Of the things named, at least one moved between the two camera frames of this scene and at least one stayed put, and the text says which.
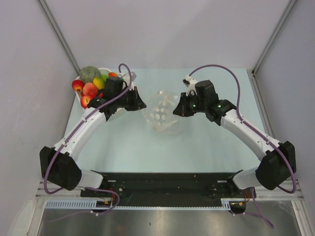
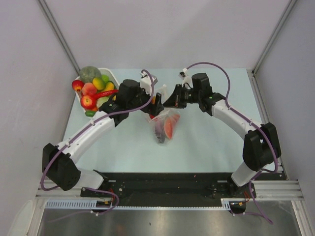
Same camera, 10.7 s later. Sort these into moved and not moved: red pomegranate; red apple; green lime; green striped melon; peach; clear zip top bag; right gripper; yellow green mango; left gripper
Moved: left gripper; clear zip top bag; right gripper
Not moved: red pomegranate; green lime; peach; green striped melon; red apple; yellow green mango
